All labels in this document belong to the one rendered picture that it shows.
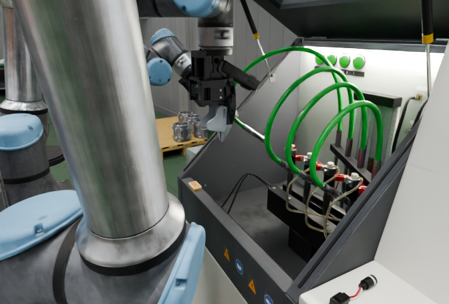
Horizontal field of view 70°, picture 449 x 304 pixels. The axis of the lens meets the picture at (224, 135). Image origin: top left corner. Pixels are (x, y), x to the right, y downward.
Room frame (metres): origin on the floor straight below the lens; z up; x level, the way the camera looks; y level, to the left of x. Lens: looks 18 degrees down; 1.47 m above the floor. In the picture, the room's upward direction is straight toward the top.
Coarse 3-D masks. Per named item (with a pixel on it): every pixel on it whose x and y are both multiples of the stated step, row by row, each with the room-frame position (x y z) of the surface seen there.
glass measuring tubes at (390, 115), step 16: (368, 96) 0.99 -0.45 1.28; (384, 96) 0.94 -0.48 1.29; (368, 112) 0.99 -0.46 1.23; (384, 112) 0.96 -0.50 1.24; (368, 128) 0.99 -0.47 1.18; (384, 128) 0.93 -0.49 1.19; (352, 144) 1.03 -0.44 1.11; (368, 144) 1.00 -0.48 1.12; (384, 144) 0.93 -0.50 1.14; (368, 160) 0.97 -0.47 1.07; (384, 160) 0.94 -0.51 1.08
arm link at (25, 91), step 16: (0, 0) 0.85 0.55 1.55; (16, 16) 0.86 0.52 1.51; (16, 32) 0.85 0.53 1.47; (16, 48) 0.85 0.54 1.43; (16, 64) 0.85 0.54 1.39; (32, 64) 0.87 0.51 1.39; (16, 80) 0.84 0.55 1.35; (32, 80) 0.86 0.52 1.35; (16, 96) 0.84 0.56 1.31; (32, 96) 0.86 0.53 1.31; (0, 112) 0.84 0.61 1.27; (16, 112) 0.82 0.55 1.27; (32, 112) 0.84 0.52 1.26; (48, 128) 0.92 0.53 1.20
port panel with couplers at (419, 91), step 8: (416, 80) 0.90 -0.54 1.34; (424, 80) 0.88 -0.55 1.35; (432, 80) 0.86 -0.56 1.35; (416, 88) 0.90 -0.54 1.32; (424, 88) 0.88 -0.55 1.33; (416, 96) 0.87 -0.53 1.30; (424, 96) 0.87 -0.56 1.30; (416, 104) 0.89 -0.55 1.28; (408, 112) 0.91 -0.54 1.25; (416, 112) 0.89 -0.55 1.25; (408, 120) 0.90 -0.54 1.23; (408, 128) 0.90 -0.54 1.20
